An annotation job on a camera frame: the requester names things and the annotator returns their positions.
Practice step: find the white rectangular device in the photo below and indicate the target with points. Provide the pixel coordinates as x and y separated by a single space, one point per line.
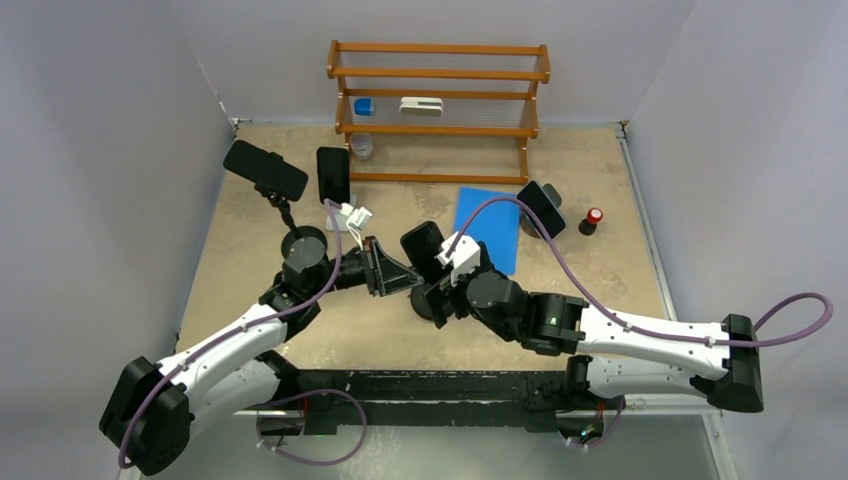
421 106

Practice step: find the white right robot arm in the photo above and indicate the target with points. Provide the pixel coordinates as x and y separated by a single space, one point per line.
609 355

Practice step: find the black round-base phone stand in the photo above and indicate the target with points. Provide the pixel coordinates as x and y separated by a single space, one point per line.
423 303

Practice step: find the orange wooden shelf rack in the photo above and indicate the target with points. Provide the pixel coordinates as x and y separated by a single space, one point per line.
427 89

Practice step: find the black phone on white stand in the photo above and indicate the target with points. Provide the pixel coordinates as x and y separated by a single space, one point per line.
333 170

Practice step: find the red capped black bottle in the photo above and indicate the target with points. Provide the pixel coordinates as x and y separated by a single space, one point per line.
589 224

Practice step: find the black smartphone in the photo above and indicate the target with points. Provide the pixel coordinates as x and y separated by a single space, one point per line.
422 245

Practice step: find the black phone on tripod stand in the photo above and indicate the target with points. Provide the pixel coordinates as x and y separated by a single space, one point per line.
266 170

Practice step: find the blue rectangular mat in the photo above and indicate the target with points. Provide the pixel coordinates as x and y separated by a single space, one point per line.
497 225

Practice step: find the white folding phone stand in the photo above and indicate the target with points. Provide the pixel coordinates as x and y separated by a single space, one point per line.
335 218

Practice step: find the black phone on wooden stand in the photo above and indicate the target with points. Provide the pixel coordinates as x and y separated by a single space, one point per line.
545 202

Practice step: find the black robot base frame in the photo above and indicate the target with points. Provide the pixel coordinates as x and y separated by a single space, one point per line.
532 400

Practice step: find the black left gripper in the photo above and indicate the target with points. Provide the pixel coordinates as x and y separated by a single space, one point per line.
381 272

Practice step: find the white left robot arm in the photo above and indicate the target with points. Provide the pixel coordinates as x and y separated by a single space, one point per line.
156 406

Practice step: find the blue small box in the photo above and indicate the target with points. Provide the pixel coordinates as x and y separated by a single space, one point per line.
364 107

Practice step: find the clear plastic cup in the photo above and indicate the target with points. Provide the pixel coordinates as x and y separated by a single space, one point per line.
361 145

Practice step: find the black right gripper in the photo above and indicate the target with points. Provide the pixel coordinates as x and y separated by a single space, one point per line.
455 292

